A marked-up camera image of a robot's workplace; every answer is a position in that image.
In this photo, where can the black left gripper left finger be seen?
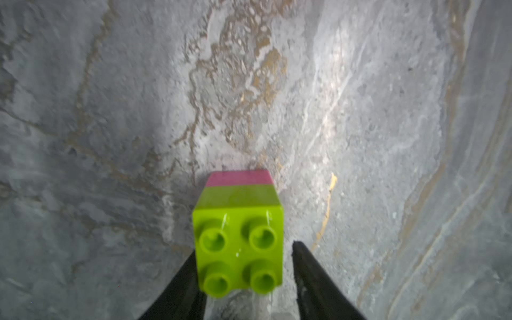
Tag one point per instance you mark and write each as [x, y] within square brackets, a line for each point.
[182, 298]

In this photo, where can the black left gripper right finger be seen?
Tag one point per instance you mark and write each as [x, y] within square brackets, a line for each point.
[318, 297]

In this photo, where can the green lego brick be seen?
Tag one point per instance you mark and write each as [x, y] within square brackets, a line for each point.
[239, 233]

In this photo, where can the magenta lego brick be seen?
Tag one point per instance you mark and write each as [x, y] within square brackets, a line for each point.
[239, 177]

